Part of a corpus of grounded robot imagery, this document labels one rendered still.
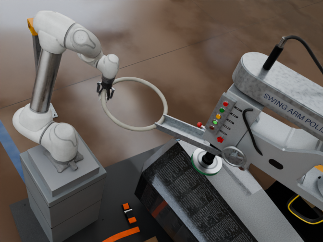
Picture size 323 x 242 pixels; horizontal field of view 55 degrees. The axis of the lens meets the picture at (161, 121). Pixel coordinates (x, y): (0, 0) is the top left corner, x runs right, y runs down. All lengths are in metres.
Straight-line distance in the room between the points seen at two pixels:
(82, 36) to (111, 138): 1.87
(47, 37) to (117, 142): 1.81
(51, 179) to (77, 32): 0.88
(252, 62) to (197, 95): 2.37
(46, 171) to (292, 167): 1.38
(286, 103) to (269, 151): 0.33
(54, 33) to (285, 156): 1.30
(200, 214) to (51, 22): 1.45
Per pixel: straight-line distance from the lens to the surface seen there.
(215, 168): 2.16
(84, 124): 3.29
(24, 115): 1.85
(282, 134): 1.79
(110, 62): 2.01
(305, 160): 1.73
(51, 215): 2.14
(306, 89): 1.63
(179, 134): 2.06
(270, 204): 2.25
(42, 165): 1.98
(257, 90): 1.55
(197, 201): 2.14
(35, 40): 2.70
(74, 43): 1.49
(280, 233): 2.19
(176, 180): 2.19
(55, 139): 1.77
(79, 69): 3.86
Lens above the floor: 2.58
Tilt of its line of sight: 48 degrees down
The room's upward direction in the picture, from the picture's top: 20 degrees clockwise
